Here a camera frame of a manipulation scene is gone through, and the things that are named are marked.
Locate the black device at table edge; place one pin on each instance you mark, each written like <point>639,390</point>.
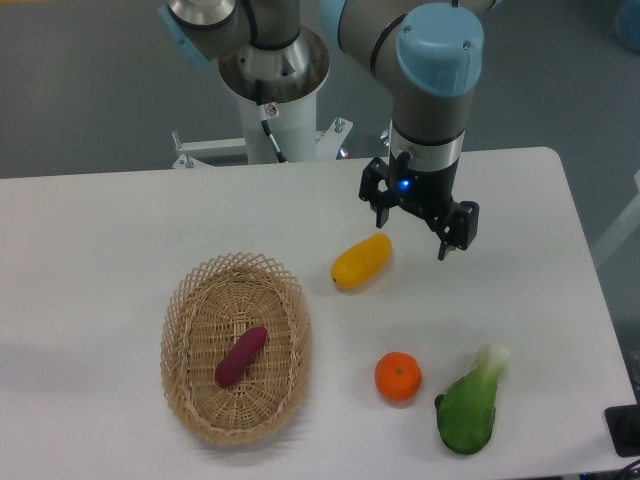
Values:
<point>623,425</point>

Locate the green bok choy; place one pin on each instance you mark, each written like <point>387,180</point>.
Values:
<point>465,411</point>

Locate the yellow mango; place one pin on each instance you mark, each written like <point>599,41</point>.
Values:
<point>361,262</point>

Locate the woven wicker basket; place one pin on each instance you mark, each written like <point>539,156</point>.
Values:
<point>212,307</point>

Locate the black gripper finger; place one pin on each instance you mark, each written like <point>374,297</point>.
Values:
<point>374,190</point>
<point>458,229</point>

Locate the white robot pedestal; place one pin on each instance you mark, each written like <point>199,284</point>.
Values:
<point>292,125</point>

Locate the orange tangerine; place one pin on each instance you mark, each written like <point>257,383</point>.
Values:
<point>398,376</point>

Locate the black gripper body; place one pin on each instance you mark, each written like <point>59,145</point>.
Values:
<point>424,194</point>

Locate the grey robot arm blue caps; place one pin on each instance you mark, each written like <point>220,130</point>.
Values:
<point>428,54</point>

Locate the white pedestal base frame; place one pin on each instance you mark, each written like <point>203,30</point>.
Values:
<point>341,140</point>

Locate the purple sweet potato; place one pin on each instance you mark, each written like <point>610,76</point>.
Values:
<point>239,357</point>

